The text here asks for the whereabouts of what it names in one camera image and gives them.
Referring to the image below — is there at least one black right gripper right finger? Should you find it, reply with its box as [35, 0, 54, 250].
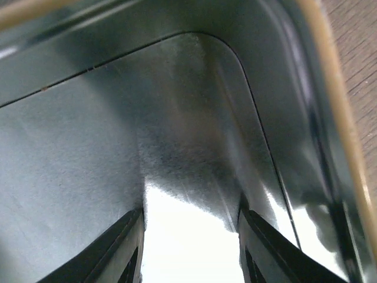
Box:
[239, 208, 345, 282]

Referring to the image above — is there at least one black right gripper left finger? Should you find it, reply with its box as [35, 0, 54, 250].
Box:
[40, 208, 144, 282]

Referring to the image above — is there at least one gold metal tin tray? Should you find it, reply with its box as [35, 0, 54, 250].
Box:
[1, 1, 376, 282]

